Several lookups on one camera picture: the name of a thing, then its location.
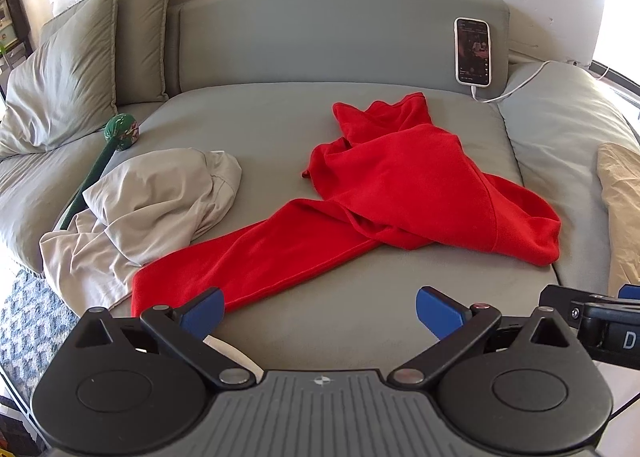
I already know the grey sofa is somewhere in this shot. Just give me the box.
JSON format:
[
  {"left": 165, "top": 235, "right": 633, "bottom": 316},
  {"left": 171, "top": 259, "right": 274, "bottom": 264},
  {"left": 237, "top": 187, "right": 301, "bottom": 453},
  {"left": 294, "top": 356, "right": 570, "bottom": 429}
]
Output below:
[{"left": 0, "top": 0, "right": 640, "bottom": 373}]

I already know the white charging cable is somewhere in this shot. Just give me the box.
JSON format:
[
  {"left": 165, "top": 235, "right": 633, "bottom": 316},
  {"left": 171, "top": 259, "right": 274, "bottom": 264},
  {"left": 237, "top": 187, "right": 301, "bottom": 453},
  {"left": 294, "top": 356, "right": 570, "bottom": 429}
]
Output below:
[{"left": 470, "top": 59, "right": 612, "bottom": 105}]

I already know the blue patterned rug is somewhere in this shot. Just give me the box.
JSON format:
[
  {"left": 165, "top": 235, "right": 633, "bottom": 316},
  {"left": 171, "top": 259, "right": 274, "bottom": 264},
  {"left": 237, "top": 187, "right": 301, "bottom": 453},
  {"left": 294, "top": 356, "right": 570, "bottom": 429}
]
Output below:
[{"left": 1, "top": 269, "right": 77, "bottom": 402}]

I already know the rear olive cushion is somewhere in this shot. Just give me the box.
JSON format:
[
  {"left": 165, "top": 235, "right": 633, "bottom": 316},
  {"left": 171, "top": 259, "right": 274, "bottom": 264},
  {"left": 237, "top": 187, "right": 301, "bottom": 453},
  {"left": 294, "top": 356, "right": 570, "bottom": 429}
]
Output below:
[{"left": 115, "top": 0, "right": 169, "bottom": 106}]

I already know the green massage hammer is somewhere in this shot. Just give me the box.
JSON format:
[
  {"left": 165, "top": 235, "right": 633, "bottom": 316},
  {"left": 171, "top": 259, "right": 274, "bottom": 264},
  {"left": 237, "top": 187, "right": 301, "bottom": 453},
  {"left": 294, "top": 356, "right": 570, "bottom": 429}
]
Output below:
[{"left": 55, "top": 113, "right": 139, "bottom": 229}]

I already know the red garment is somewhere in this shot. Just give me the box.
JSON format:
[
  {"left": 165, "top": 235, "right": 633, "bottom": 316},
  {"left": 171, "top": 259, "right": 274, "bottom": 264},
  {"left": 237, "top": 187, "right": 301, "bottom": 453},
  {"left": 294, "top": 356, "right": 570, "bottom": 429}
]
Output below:
[{"left": 131, "top": 93, "right": 561, "bottom": 315}]

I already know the beige crumpled garment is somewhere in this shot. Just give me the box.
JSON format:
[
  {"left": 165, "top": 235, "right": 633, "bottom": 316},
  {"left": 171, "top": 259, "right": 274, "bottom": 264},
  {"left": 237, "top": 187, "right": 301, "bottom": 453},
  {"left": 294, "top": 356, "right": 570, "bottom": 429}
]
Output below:
[{"left": 39, "top": 148, "right": 242, "bottom": 315}]

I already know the olive cushion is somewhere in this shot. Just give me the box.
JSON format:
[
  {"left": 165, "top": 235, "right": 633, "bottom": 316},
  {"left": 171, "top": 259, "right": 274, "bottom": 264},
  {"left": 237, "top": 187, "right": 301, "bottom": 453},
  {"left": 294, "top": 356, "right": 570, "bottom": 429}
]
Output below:
[
  {"left": 115, "top": 0, "right": 169, "bottom": 106},
  {"left": 1, "top": 0, "right": 117, "bottom": 158}
]

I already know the tan blanket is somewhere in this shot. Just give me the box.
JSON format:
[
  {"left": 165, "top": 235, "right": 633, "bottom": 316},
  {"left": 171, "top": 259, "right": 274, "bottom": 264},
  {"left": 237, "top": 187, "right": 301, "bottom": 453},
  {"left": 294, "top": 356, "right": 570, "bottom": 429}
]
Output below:
[{"left": 597, "top": 143, "right": 640, "bottom": 295}]

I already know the front olive cushion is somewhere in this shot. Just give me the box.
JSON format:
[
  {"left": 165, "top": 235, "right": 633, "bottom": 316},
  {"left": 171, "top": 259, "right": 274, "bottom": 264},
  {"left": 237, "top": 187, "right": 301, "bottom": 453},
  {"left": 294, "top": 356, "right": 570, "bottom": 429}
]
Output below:
[{"left": 1, "top": 0, "right": 117, "bottom": 158}]

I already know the white smartphone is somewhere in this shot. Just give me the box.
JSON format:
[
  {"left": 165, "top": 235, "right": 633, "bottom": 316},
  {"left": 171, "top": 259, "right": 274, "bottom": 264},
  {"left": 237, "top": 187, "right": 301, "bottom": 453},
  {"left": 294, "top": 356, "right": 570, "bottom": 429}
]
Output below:
[{"left": 454, "top": 17, "right": 492, "bottom": 88}]

